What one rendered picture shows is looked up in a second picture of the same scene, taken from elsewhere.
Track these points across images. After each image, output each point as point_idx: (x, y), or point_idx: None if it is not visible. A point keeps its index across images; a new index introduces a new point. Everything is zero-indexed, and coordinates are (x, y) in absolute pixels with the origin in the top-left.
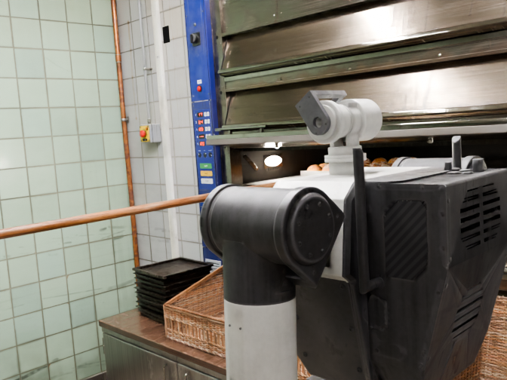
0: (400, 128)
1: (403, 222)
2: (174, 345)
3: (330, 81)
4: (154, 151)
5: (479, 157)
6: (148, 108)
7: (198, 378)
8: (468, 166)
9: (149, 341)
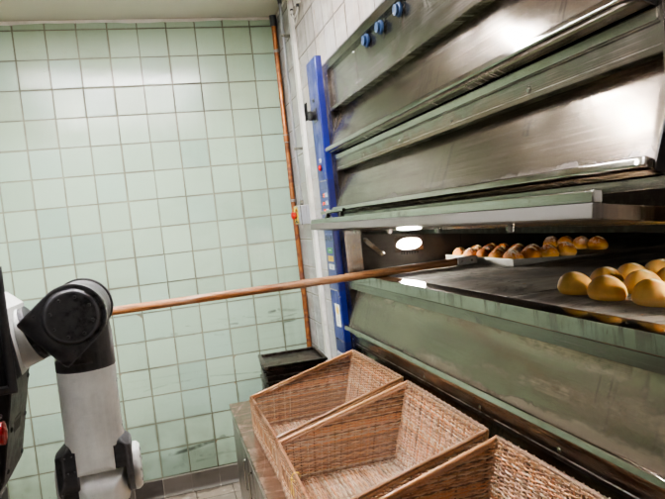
0: (398, 216)
1: None
2: (250, 441)
3: (395, 155)
4: (310, 233)
5: (77, 285)
6: (299, 189)
7: (254, 479)
8: (47, 297)
9: (239, 432)
